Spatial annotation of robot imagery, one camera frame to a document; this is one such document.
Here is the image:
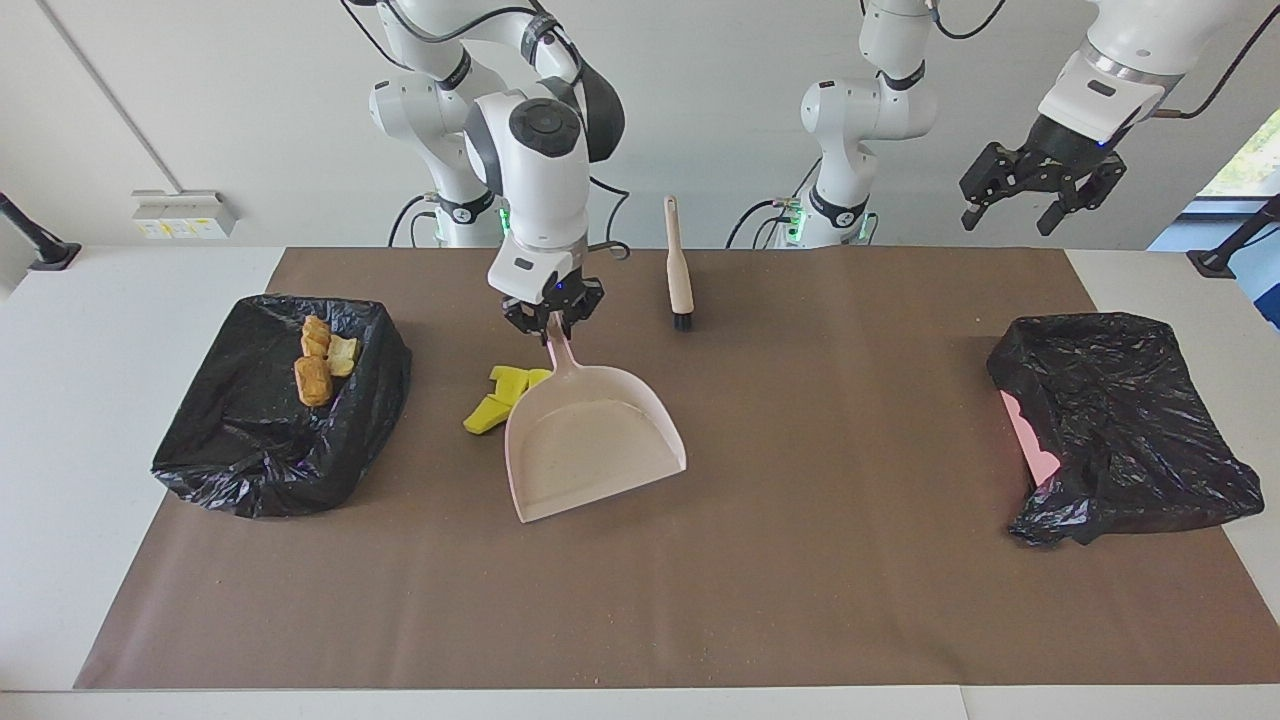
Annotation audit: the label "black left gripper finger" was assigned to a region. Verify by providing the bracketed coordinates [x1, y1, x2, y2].
[958, 143, 1036, 231]
[1036, 155, 1129, 237]

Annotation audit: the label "beige hand brush black bristles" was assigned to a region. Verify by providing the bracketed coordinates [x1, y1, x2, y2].
[664, 195, 696, 333]

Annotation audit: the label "yellow wedge sponge piece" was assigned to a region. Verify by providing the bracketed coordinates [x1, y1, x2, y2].
[463, 396, 516, 436]

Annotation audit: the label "beige plastic dustpan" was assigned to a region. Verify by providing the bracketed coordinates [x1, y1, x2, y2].
[503, 312, 689, 525]

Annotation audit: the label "brown bread roll toy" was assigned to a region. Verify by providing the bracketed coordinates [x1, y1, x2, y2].
[293, 355, 335, 408]

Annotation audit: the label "loose black trash bag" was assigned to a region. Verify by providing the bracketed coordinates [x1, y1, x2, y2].
[986, 312, 1266, 548]

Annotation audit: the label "pink plastic bin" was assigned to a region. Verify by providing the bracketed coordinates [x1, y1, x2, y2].
[1001, 390, 1061, 491]

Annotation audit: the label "bin lined with black bag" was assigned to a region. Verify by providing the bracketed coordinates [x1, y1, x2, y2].
[151, 294, 413, 519]

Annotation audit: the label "black clamp stand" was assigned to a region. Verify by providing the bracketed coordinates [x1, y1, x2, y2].
[1187, 195, 1280, 279]
[0, 192, 83, 272]

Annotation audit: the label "window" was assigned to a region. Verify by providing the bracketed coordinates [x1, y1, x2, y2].
[1195, 108, 1280, 201]

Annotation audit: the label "brown paper table mat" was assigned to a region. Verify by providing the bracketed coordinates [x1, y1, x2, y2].
[75, 247, 1280, 691]

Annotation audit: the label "black base cable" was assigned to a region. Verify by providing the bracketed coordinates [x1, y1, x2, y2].
[388, 195, 441, 248]
[725, 198, 801, 249]

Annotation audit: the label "white wall socket box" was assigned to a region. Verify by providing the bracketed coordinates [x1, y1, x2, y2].
[132, 189, 239, 240]

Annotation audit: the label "white wall cable duct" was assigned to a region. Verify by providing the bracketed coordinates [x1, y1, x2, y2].
[38, 0, 186, 193]

